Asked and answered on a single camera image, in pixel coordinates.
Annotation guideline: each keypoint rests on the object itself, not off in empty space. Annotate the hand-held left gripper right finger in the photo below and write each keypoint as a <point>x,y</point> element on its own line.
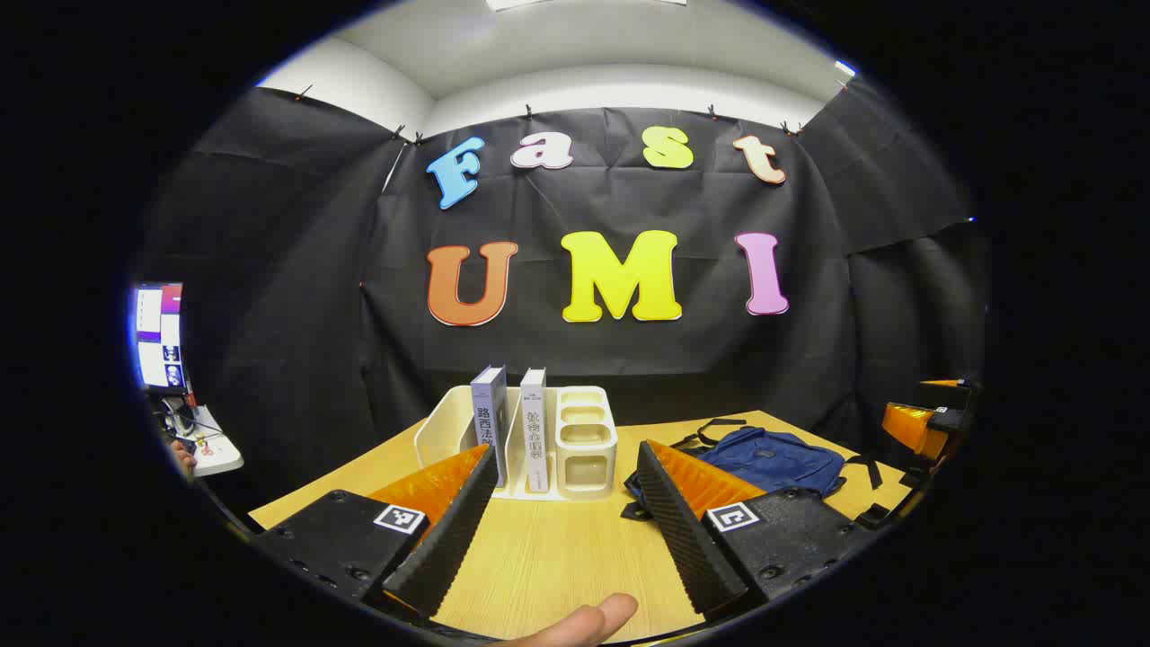
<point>683,539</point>

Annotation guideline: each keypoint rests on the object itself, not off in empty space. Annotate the grey-purple book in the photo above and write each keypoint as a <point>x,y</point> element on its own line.
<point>490,422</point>

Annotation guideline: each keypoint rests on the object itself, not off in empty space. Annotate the white side table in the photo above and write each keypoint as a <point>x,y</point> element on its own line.
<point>220,454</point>

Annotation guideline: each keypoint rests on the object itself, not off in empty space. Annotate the white book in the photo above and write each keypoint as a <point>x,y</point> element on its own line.
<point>535,431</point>

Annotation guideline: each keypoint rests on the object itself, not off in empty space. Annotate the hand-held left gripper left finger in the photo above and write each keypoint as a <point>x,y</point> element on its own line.
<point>449,539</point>

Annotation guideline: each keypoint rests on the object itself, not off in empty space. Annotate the blue schoolbag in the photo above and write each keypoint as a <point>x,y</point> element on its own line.
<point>773,458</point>

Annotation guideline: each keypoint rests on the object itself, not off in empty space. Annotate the white plastic bookshelf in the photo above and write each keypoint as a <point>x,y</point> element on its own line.
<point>584,467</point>

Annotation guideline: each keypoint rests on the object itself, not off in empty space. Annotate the computer monitor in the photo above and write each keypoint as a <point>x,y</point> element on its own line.
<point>160,359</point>

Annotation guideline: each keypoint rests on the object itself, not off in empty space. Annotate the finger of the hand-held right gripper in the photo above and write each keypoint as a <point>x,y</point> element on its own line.
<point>952,385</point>
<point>907,427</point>

